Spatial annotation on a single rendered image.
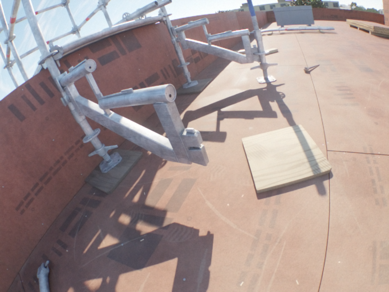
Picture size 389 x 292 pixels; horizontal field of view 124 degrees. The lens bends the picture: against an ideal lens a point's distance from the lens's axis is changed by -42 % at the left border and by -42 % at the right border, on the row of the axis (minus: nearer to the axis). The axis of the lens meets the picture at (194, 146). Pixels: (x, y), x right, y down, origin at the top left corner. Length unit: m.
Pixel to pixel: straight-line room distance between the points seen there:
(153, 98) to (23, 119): 0.78
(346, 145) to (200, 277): 0.75
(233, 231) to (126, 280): 0.39
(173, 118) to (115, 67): 0.90
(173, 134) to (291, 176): 0.43
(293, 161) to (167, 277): 0.59
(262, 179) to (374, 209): 0.43
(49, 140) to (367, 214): 1.42
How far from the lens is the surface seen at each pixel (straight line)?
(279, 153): 0.75
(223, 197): 0.65
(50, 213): 1.18
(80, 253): 0.87
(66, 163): 1.14
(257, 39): 1.44
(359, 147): 0.88
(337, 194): 0.68
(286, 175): 0.67
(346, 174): 0.75
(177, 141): 0.55
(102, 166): 1.16
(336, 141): 0.87
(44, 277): 0.98
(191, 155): 0.56
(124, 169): 0.99
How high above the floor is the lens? 0.53
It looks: 35 degrees down
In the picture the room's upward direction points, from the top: 22 degrees counter-clockwise
